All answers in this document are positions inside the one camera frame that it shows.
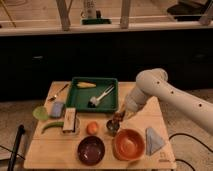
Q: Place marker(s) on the white cardboard box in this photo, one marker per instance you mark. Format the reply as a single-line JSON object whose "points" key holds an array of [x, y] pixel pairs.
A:
{"points": [[69, 120]]}

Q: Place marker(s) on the blue sponge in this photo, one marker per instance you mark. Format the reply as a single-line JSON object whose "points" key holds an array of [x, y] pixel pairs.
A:
{"points": [[57, 110]]}

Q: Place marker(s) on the green base white bottle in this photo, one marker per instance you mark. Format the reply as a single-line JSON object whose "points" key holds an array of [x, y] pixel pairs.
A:
{"points": [[90, 15]]}

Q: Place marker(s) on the dark red grape bunch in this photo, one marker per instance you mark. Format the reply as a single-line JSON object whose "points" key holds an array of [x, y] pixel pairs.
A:
{"points": [[117, 118]]}

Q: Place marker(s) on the yellow corn cob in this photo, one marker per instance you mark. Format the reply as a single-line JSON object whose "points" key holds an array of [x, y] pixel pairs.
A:
{"points": [[85, 85]]}

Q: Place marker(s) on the small metal cup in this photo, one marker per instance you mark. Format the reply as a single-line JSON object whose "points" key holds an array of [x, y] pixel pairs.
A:
{"points": [[112, 127]]}

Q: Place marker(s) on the blue folded cloth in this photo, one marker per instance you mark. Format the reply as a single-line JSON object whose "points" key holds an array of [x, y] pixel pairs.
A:
{"points": [[154, 142]]}

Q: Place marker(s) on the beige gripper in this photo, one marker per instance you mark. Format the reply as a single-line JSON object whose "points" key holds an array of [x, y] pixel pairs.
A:
{"points": [[125, 113]]}

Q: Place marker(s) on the white dish brush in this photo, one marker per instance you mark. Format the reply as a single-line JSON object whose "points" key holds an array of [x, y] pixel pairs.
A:
{"points": [[95, 101]]}

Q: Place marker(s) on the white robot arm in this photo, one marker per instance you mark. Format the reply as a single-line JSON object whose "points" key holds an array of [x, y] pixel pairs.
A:
{"points": [[154, 82]]}

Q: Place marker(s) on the orange bowl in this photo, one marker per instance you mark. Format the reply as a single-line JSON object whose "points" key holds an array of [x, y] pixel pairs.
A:
{"points": [[128, 145]]}

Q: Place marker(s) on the orange fruit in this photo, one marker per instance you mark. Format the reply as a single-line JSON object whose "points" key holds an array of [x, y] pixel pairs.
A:
{"points": [[92, 128]]}

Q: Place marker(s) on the green plastic tray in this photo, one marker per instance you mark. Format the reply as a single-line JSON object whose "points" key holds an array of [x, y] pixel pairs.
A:
{"points": [[79, 97]]}

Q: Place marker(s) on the black pole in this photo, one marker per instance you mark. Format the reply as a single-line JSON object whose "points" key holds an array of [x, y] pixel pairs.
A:
{"points": [[14, 152]]}

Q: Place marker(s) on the green pepper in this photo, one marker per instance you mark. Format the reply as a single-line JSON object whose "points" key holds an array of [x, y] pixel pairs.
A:
{"points": [[51, 125]]}

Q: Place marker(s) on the purple bowl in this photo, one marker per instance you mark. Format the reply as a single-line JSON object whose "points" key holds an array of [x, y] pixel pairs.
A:
{"points": [[91, 150]]}

